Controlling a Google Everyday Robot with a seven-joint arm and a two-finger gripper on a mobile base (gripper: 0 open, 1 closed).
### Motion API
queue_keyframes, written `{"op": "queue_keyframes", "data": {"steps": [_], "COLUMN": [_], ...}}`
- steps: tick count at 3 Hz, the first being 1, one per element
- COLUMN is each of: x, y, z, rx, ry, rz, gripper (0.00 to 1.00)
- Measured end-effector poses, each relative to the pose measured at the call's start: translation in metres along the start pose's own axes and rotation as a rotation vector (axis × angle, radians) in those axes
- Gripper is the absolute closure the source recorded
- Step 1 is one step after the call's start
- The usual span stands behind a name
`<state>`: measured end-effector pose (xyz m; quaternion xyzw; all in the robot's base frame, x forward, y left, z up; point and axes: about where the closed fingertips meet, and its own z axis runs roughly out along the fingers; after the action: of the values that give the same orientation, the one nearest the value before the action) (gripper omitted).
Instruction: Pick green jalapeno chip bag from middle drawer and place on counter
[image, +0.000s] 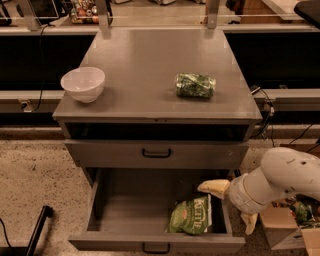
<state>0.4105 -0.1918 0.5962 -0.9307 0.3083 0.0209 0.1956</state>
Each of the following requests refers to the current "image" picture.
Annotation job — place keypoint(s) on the black metal leg left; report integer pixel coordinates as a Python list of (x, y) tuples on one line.
[(29, 250)]

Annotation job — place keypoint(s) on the closed upper grey drawer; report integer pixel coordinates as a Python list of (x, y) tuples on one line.
[(156, 154)]

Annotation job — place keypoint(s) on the open lower grey drawer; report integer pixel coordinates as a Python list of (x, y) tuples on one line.
[(130, 211)]

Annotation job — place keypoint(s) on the green soda can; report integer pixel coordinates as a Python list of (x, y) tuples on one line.
[(194, 85)]

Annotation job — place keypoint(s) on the white bowl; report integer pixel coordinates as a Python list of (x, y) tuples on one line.
[(84, 84)]

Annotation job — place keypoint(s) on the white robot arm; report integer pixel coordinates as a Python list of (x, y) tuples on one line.
[(283, 172)]

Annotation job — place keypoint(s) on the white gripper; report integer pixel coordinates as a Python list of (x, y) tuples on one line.
[(238, 194)]

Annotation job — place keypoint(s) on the snack basket on shelf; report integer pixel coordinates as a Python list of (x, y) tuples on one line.
[(84, 12)]

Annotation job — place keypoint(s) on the green kettle chip bag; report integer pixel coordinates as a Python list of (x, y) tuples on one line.
[(192, 217)]

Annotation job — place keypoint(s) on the snack bags in box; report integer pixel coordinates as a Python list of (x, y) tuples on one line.
[(305, 210)]

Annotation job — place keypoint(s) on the cardboard box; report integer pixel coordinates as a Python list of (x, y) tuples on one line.
[(283, 226)]

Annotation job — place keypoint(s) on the grey drawer cabinet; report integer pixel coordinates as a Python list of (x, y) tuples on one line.
[(139, 100)]

